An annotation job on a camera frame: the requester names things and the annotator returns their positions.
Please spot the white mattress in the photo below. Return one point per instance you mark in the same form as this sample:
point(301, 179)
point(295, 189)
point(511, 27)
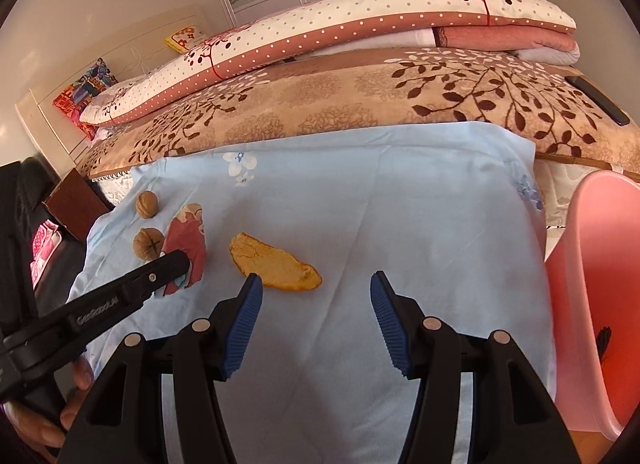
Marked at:
point(565, 194)

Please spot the pink red torn wrapper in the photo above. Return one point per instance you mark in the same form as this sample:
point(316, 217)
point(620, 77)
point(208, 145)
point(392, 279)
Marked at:
point(187, 239)

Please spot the dark cloth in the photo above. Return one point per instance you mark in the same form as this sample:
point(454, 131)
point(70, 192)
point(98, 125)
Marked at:
point(20, 214)

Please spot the orange peel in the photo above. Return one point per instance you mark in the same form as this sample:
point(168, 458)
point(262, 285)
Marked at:
point(272, 261)

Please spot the polka dot folded quilt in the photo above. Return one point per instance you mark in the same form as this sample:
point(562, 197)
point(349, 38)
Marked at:
point(350, 19)

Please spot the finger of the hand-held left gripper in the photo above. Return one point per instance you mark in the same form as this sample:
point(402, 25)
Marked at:
point(165, 271)

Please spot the beige leaf-print blanket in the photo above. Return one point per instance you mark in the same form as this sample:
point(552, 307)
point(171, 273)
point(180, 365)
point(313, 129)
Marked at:
point(325, 94)

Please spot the yellow flower pillow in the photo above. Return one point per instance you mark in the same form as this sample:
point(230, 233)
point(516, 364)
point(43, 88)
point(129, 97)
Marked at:
point(185, 37)

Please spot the person's left hand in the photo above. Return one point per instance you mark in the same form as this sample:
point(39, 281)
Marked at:
point(84, 375)

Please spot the black smartphone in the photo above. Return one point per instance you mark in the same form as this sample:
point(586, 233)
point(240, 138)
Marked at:
point(600, 102)

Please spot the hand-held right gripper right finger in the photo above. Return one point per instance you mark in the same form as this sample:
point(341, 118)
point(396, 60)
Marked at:
point(387, 324)

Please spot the brown wooden nightstand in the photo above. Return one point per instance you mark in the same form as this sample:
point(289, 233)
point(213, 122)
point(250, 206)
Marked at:
point(70, 204)

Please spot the pink folded blanket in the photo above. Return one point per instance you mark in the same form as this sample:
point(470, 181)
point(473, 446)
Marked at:
point(500, 37)

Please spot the light blue floral cloth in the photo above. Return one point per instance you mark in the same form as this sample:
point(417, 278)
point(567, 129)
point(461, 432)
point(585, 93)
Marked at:
point(350, 204)

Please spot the cream headboard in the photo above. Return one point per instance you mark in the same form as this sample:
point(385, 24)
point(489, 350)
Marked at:
point(125, 44)

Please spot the white folded sheet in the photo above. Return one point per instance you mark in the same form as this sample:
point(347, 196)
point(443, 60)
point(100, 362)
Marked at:
point(550, 57)

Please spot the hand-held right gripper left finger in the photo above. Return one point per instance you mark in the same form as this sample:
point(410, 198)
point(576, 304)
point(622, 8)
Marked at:
point(245, 324)

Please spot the pink patterned cloth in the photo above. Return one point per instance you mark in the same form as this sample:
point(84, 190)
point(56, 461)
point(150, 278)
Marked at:
point(42, 254)

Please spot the pink plastic basin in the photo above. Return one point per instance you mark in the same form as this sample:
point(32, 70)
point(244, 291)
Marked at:
point(590, 254)

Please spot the walnut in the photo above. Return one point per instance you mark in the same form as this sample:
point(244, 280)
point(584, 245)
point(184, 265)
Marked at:
point(147, 243)
point(147, 204)

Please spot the colourful printed pillow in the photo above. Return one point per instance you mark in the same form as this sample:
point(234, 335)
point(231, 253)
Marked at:
point(85, 89)

